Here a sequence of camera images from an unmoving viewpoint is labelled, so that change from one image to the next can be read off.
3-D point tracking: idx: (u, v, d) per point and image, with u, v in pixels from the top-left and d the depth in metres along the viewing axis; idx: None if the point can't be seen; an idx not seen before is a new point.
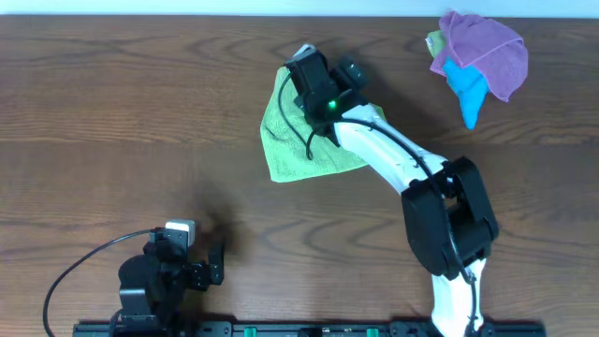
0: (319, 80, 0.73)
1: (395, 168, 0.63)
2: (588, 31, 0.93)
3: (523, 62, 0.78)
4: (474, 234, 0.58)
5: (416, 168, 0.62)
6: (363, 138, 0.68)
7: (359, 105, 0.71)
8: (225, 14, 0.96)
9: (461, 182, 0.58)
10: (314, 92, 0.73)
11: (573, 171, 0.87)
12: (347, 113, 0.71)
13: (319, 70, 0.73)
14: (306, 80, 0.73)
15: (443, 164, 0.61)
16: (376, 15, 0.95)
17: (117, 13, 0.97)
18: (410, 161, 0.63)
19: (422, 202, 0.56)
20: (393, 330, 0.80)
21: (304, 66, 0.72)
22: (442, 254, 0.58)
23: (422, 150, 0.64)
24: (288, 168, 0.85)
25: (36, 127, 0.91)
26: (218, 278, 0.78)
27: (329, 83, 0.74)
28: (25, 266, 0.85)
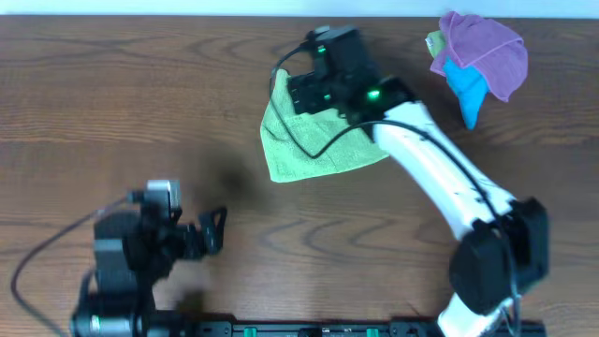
0: (354, 63, 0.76)
1: (455, 196, 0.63)
2: (586, 32, 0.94)
3: (523, 62, 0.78)
4: (528, 279, 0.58)
5: (481, 202, 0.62)
6: (415, 153, 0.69)
7: (407, 103, 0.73)
8: (225, 14, 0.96)
9: (527, 226, 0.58)
10: (350, 74, 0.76)
11: (573, 171, 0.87)
12: (392, 111, 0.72)
13: (355, 53, 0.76)
14: (341, 64, 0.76)
15: (509, 203, 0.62)
16: (376, 15, 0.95)
17: (117, 13, 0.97)
18: (472, 192, 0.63)
19: (487, 244, 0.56)
20: (393, 330, 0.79)
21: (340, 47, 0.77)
22: (490, 297, 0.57)
23: (485, 183, 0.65)
24: (288, 168, 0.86)
25: (36, 126, 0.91)
26: (212, 245, 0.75)
27: (366, 66, 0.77)
28: (24, 266, 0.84)
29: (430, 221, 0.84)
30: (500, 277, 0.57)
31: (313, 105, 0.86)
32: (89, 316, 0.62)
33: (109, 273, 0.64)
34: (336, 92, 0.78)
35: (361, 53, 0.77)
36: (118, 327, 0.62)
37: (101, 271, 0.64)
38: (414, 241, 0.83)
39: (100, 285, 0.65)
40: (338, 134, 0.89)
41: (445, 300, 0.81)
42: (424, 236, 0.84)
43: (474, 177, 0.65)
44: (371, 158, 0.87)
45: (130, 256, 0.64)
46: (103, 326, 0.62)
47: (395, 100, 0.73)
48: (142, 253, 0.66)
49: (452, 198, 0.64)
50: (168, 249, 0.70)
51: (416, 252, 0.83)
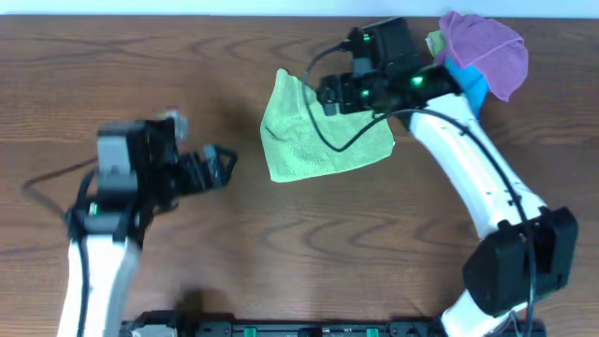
0: (400, 53, 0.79)
1: (486, 195, 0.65)
2: (586, 31, 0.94)
3: (523, 62, 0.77)
4: (544, 286, 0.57)
5: (510, 205, 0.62)
6: (448, 140, 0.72)
7: (449, 95, 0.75)
8: (225, 14, 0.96)
9: (556, 234, 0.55)
10: (393, 61, 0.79)
11: (574, 170, 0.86)
12: (432, 99, 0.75)
13: (399, 47, 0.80)
14: (386, 52, 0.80)
15: (539, 210, 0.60)
16: (375, 15, 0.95)
17: (117, 13, 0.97)
18: (504, 193, 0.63)
19: (509, 249, 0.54)
20: (393, 330, 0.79)
21: (384, 36, 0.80)
22: (501, 300, 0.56)
23: (519, 186, 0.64)
24: (288, 168, 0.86)
25: (36, 126, 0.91)
26: (217, 176, 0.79)
27: (411, 55, 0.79)
28: (24, 267, 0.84)
29: (430, 221, 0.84)
30: (516, 283, 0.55)
31: (347, 104, 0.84)
32: (83, 215, 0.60)
33: (111, 176, 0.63)
34: (379, 80, 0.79)
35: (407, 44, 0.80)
36: (111, 233, 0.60)
37: (104, 173, 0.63)
38: (414, 241, 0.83)
39: (100, 187, 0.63)
40: (337, 134, 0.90)
41: (445, 301, 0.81)
42: (424, 236, 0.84)
43: (509, 179, 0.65)
44: (372, 158, 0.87)
45: (138, 166, 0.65)
46: (96, 227, 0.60)
47: (437, 87, 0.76)
48: (138, 158, 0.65)
49: (482, 196, 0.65)
50: (175, 182, 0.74)
51: (416, 252, 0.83)
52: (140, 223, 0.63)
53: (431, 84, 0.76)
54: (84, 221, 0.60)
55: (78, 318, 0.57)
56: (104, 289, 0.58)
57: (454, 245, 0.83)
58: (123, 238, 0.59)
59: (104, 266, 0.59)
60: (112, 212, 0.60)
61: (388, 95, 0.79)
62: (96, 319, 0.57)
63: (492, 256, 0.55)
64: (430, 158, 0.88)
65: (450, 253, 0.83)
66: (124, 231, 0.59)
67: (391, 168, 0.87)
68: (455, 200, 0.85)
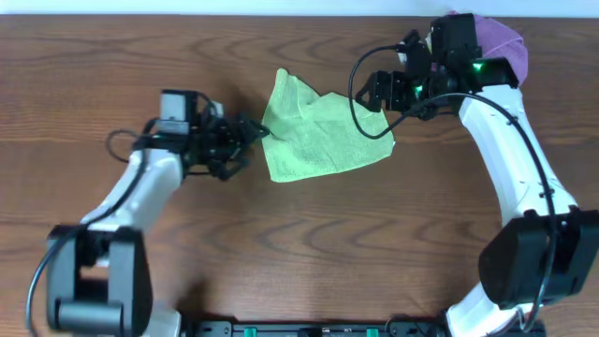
0: (463, 43, 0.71)
1: (518, 184, 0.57)
2: (586, 31, 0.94)
3: (523, 61, 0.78)
4: (557, 287, 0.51)
5: (541, 197, 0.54)
6: (491, 124, 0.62)
7: (506, 85, 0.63)
8: (225, 14, 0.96)
9: (580, 233, 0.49)
10: (453, 51, 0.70)
11: (574, 170, 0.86)
12: (489, 87, 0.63)
13: (464, 30, 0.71)
14: (448, 40, 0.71)
15: (570, 207, 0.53)
16: (375, 15, 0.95)
17: (117, 13, 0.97)
18: (537, 186, 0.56)
19: (528, 236, 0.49)
20: (393, 330, 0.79)
21: (453, 23, 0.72)
22: (509, 289, 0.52)
23: (555, 182, 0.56)
24: (288, 168, 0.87)
25: (36, 126, 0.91)
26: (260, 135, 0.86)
27: (474, 49, 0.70)
28: (24, 267, 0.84)
29: (430, 221, 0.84)
30: (528, 273, 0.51)
31: (397, 102, 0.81)
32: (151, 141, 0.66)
33: (168, 122, 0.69)
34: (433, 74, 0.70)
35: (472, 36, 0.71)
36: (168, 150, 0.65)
37: (164, 118, 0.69)
38: (415, 241, 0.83)
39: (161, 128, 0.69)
40: (337, 134, 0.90)
41: (445, 300, 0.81)
42: (425, 236, 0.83)
43: (547, 176, 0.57)
44: (372, 158, 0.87)
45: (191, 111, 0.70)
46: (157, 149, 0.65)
47: (496, 78, 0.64)
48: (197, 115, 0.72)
49: (513, 185, 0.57)
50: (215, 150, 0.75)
51: (416, 252, 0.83)
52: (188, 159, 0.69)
53: (489, 73, 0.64)
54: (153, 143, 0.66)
55: (127, 185, 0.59)
56: (153, 174, 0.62)
57: (453, 245, 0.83)
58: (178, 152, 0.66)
59: (155, 163, 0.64)
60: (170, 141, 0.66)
61: (444, 78, 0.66)
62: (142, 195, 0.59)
63: (510, 240, 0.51)
64: (430, 158, 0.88)
65: (450, 253, 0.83)
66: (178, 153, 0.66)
67: (391, 168, 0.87)
68: (455, 200, 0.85)
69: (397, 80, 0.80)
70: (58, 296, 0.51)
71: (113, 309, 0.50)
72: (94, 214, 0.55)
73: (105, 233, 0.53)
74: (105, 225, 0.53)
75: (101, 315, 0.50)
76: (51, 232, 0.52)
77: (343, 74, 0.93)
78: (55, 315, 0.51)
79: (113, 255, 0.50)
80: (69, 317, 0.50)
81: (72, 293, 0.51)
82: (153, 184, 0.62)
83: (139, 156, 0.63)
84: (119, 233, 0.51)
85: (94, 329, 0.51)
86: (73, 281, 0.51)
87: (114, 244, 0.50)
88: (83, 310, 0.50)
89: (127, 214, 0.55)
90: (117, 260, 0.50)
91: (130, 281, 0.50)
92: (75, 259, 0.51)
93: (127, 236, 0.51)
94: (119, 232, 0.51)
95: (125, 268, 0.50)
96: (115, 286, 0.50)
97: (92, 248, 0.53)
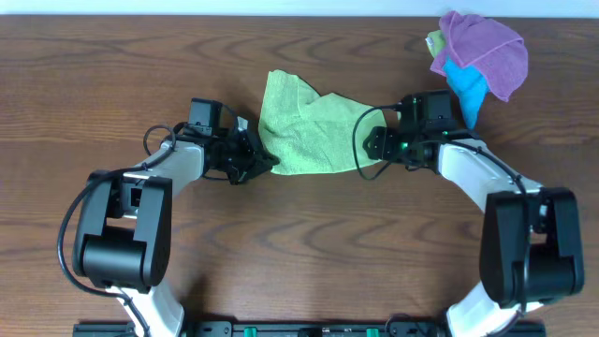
0: (439, 116, 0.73)
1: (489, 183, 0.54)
2: (588, 31, 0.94)
3: (523, 62, 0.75)
4: (551, 271, 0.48)
5: (512, 184, 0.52)
6: (461, 156, 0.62)
7: (471, 138, 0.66)
8: (224, 14, 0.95)
9: (555, 212, 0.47)
10: (430, 122, 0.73)
11: (572, 170, 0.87)
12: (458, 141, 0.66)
13: (440, 101, 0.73)
14: (426, 113, 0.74)
15: (538, 186, 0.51)
16: (375, 15, 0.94)
17: (116, 13, 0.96)
18: (505, 178, 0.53)
19: (509, 211, 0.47)
20: (393, 330, 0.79)
21: (430, 97, 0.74)
22: (505, 278, 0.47)
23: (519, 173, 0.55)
24: (285, 164, 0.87)
25: (36, 127, 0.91)
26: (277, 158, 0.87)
27: (449, 121, 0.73)
28: (24, 266, 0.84)
29: (430, 221, 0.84)
30: (519, 255, 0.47)
31: (387, 153, 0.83)
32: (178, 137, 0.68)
33: (194, 126, 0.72)
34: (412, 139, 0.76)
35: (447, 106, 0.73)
36: (195, 144, 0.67)
37: (190, 123, 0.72)
38: (415, 241, 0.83)
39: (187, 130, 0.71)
40: (336, 134, 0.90)
41: (445, 300, 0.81)
42: (425, 236, 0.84)
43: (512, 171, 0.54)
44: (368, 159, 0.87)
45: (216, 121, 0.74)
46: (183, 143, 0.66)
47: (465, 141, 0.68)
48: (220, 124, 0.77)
49: (486, 184, 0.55)
50: (233, 157, 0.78)
51: (416, 252, 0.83)
52: (211, 160, 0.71)
53: (459, 136, 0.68)
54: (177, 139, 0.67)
55: (157, 156, 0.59)
56: (182, 154, 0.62)
57: (453, 245, 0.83)
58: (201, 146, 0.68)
59: (184, 148, 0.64)
60: (197, 140, 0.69)
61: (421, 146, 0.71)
62: (173, 167, 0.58)
63: (491, 220, 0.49)
64: None
65: (450, 254, 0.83)
66: (202, 150, 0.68)
67: (391, 168, 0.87)
68: (455, 199, 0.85)
69: (390, 135, 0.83)
70: (87, 234, 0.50)
71: (136, 254, 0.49)
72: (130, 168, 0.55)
73: (138, 183, 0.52)
74: (138, 175, 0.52)
75: (121, 257, 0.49)
76: (91, 174, 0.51)
77: (343, 74, 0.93)
78: (80, 256, 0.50)
79: (144, 199, 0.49)
80: (93, 259, 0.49)
81: (99, 233, 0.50)
82: (183, 162, 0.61)
83: (169, 142, 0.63)
84: (149, 180, 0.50)
85: (109, 270, 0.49)
86: (105, 220, 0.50)
87: (146, 188, 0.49)
88: (107, 253, 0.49)
89: (161, 174, 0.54)
90: (145, 205, 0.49)
91: (144, 219, 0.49)
92: (108, 200, 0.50)
93: (157, 182, 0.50)
94: (153, 179, 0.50)
95: (153, 211, 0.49)
96: (141, 230, 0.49)
97: (124, 195, 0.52)
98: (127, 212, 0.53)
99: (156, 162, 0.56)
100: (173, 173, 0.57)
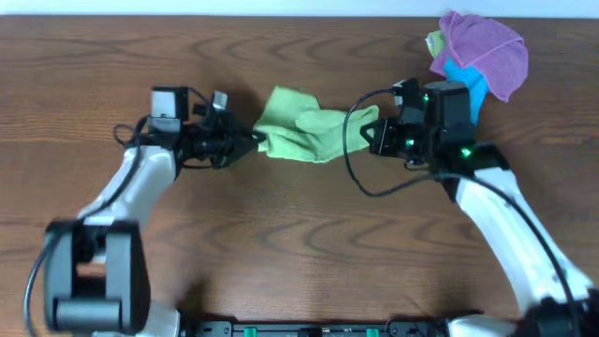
0: (456, 121, 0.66)
1: (530, 270, 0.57)
2: (588, 31, 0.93)
3: (523, 62, 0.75)
4: None
5: (556, 282, 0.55)
6: (491, 207, 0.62)
7: (498, 168, 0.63)
8: (224, 14, 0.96)
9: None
10: (447, 130, 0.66)
11: (572, 170, 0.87)
12: (482, 171, 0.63)
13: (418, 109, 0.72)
14: (442, 118, 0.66)
15: (587, 289, 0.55)
16: (375, 15, 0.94)
17: (116, 13, 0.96)
18: (549, 270, 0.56)
19: (550, 326, 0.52)
20: (393, 330, 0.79)
21: (447, 99, 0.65)
22: None
23: (563, 261, 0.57)
24: (272, 145, 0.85)
25: (36, 127, 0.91)
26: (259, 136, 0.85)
27: (467, 125, 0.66)
28: (25, 267, 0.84)
29: (430, 221, 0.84)
30: None
31: (387, 147, 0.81)
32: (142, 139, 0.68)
33: (159, 120, 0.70)
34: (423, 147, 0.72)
35: (467, 109, 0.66)
36: (160, 147, 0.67)
37: (154, 117, 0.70)
38: (415, 241, 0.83)
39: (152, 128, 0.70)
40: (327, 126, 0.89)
41: (445, 300, 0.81)
42: (424, 236, 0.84)
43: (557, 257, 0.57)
44: (355, 146, 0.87)
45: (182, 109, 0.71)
46: (152, 146, 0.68)
47: (487, 162, 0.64)
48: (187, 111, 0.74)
49: (526, 272, 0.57)
50: (207, 142, 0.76)
51: (416, 252, 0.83)
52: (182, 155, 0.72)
53: (478, 155, 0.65)
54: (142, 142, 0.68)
55: (121, 181, 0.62)
56: (146, 169, 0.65)
57: (453, 245, 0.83)
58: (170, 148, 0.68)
59: (149, 156, 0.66)
60: (163, 139, 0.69)
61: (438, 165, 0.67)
62: (137, 189, 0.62)
63: (533, 326, 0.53)
64: None
65: (450, 254, 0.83)
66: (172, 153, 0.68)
67: (392, 168, 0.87)
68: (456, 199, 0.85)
69: (389, 127, 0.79)
70: (56, 296, 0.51)
71: (111, 303, 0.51)
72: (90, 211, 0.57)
73: (100, 228, 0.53)
74: (100, 219, 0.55)
75: (100, 310, 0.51)
76: (48, 227, 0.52)
77: (343, 74, 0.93)
78: (53, 315, 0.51)
79: (111, 247, 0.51)
80: (70, 317, 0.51)
81: (70, 290, 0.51)
82: (148, 179, 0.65)
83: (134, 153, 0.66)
84: (112, 227, 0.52)
85: (90, 324, 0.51)
86: (72, 274, 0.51)
87: (111, 236, 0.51)
88: (83, 307, 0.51)
89: (123, 210, 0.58)
90: (113, 254, 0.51)
91: (122, 275, 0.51)
92: (71, 253, 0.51)
93: (123, 227, 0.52)
94: (113, 227, 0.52)
95: (121, 256, 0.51)
96: (114, 283, 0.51)
97: (88, 243, 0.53)
98: (98, 255, 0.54)
99: (118, 192, 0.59)
100: (134, 199, 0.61)
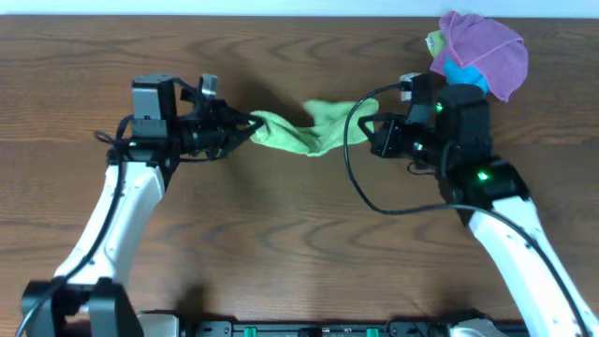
0: (471, 137, 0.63)
1: (548, 319, 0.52)
2: (585, 31, 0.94)
3: (523, 62, 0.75)
4: None
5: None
6: (510, 247, 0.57)
7: (518, 200, 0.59)
8: (225, 15, 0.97)
9: None
10: (461, 146, 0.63)
11: (573, 170, 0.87)
12: (502, 200, 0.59)
13: (422, 106, 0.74)
14: (458, 133, 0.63)
15: None
16: (374, 16, 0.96)
17: (119, 14, 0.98)
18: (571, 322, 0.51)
19: None
20: (393, 330, 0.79)
21: (465, 115, 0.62)
22: None
23: (587, 313, 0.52)
24: (276, 139, 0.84)
25: (36, 126, 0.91)
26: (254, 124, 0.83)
27: (482, 140, 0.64)
28: (22, 266, 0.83)
29: (428, 220, 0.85)
30: None
31: (389, 149, 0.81)
32: (125, 149, 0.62)
33: (144, 122, 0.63)
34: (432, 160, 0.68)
35: (483, 124, 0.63)
36: (146, 163, 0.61)
37: (138, 119, 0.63)
38: (414, 241, 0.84)
39: (136, 130, 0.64)
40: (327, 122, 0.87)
41: (445, 300, 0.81)
42: (424, 236, 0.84)
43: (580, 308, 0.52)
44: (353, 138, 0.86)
45: (165, 104, 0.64)
46: (137, 156, 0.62)
47: (504, 185, 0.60)
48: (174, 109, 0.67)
49: (545, 321, 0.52)
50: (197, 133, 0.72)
51: (416, 252, 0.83)
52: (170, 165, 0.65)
53: (497, 172, 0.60)
54: (125, 153, 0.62)
55: (105, 216, 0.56)
56: (131, 200, 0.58)
57: (452, 245, 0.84)
58: (156, 164, 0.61)
59: (132, 180, 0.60)
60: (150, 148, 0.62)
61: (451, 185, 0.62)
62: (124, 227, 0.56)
63: None
64: None
65: (449, 253, 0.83)
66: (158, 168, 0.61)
67: (391, 169, 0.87)
68: None
69: (396, 128, 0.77)
70: None
71: None
72: (71, 266, 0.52)
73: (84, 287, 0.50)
74: (85, 279, 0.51)
75: None
76: (26, 290, 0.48)
77: (343, 74, 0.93)
78: None
79: (95, 316, 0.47)
80: None
81: None
82: (136, 212, 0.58)
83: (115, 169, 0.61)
84: (96, 292, 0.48)
85: None
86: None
87: (94, 301, 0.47)
88: None
89: (107, 259, 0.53)
90: (99, 320, 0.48)
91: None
92: (54, 318, 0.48)
93: (108, 293, 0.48)
94: (99, 292, 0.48)
95: (108, 326, 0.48)
96: None
97: (72, 301, 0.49)
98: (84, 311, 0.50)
99: (102, 233, 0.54)
100: (121, 240, 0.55)
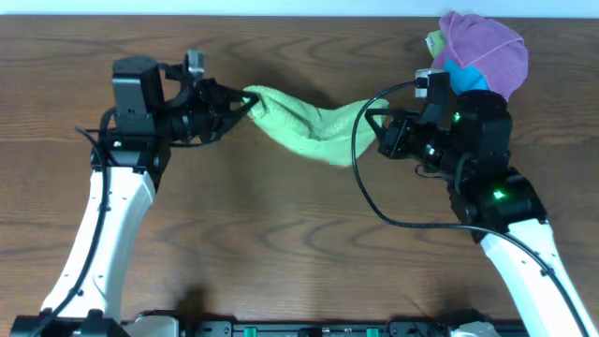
0: (491, 151, 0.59)
1: None
2: (587, 31, 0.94)
3: (523, 62, 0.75)
4: None
5: None
6: (525, 274, 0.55)
7: (533, 223, 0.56)
8: (225, 14, 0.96)
9: None
10: (477, 161, 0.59)
11: (572, 170, 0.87)
12: (516, 223, 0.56)
13: (439, 106, 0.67)
14: (478, 146, 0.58)
15: None
16: (375, 15, 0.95)
17: (117, 13, 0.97)
18: None
19: None
20: (393, 330, 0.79)
21: (487, 128, 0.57)
22: None
23: None
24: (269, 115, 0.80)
25: (36, 127, 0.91)
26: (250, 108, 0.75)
27: (502, 154, 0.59)
28: (25, 267, 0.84)
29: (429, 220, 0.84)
30: None
31: (399, 150, 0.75)
32: (109, 150, 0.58)
33: (127, 116, 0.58)
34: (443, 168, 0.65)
35: (504, 139, 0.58)
36: (132, 168, 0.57)
37: (120, 111, 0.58)
38: (415, 241, 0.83)
39: (120, 126, 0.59)
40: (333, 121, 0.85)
41: (445, 300, 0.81)
42: (424, 236, 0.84)
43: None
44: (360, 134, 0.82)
45: (149, 96, 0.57)
46: (121, 159, 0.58)
47: (521, 204, 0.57)
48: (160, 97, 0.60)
49: None
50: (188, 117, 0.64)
51: (416, 252, 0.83)
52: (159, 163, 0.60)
53: (514, 190, 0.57)
54: (109, 155, 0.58)
55: (91, 238, 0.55)
56: (117, 219, 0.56)
57: (453, 245, 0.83)
58: (144, 168, 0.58)
59: (119, 193, 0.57)
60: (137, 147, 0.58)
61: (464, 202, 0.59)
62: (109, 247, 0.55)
63: None
64: None
65: (449, 253, 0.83)
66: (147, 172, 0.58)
67: (392, 169, 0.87)
68: None
69: (407, 128, 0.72)
70: None
71: None
72: (61, 297, 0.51)
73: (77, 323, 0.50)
74: (73, 311, 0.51)
75: None
76: (14, 325, 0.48)
77: (343, 74, 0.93)
78: None
79: None
80: None
81: None
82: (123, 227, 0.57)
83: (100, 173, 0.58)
84: (85, 326, 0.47)
85: None
86: None
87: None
88: None
89: (94, 286, 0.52)
90: None
91: None
92: None
93: (99, 328, 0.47)
94: (86, 326, 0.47)
95: None
96: None
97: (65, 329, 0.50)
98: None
99: (87, 258, 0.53)
100: (107, 263, 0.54)
